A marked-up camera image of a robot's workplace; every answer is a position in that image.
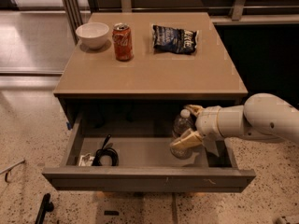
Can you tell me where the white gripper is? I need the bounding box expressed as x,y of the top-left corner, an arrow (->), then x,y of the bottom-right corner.
170,105 -> 223,157

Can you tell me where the clear plastic water bottle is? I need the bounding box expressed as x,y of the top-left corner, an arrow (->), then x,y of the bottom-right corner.
171,109 -> 195,160

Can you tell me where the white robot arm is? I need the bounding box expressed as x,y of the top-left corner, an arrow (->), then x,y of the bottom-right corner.
170,93 -> 299,159

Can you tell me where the brown cabinet with counter top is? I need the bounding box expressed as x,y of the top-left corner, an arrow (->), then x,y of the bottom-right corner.
54,12 -> 248,122

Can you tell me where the open grey top drawer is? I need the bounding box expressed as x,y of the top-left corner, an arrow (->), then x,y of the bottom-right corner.
42,113 -> 255,192

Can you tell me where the dark blue chip bag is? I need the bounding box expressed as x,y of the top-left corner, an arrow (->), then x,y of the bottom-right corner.
151,25 -> 199,54

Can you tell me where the small white paper packet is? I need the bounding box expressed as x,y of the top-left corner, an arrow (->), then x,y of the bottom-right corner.
78,153 -> 94,166

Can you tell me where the orange soda can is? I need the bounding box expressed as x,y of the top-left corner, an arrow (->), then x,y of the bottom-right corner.
112,23 -> 133,61

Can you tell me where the white object floor corner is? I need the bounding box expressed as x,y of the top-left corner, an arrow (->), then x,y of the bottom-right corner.
276,215 -> 299,224

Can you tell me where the white ceramic bowl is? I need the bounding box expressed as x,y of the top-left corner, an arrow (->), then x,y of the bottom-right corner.
76,22 -> 109,49

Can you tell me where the black object on floor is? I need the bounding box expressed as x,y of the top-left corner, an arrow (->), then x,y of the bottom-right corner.
35,193 -> 54,224

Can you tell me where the thin metal rod on floor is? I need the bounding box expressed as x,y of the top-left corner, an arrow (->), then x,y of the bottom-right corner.
0,159 -> 25,182

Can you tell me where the coiled black cable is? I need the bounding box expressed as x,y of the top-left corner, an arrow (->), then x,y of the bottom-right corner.
91,133 -> 120,167

